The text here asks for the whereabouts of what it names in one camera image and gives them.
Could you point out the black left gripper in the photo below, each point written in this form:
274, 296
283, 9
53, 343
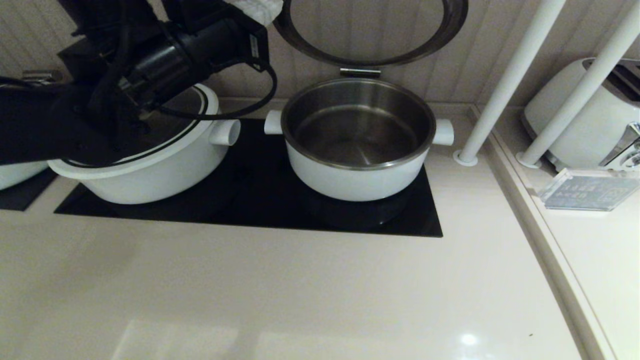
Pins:
200, 55

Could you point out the large black induction cooktop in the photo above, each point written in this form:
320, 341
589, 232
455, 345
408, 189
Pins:
260, 200

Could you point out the clear acrylic sign holder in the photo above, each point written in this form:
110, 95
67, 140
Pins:
590, 190

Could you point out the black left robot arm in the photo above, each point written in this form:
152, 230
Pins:
50, 125

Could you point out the white pot with steel rim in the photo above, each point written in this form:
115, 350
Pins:
360, 182

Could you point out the silver metal bar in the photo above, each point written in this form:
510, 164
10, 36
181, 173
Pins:
360, 72
42, 76

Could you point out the white toaster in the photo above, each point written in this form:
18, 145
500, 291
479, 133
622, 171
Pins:
580, 120

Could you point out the glass lid with white rim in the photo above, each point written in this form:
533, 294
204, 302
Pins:
440, 42

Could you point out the white round pole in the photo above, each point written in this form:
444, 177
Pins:
585, 85
515, 75

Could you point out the wide white pot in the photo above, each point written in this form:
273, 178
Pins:
150, 185

